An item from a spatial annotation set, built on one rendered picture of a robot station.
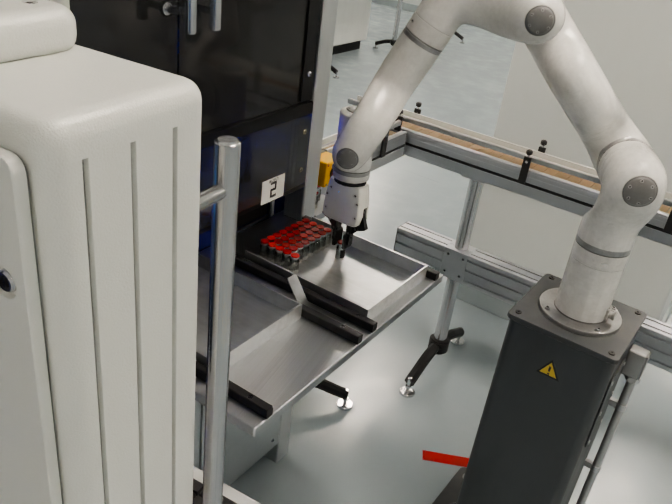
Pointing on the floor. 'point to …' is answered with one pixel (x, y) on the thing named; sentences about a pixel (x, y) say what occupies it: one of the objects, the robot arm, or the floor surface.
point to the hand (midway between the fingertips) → (342, 237)
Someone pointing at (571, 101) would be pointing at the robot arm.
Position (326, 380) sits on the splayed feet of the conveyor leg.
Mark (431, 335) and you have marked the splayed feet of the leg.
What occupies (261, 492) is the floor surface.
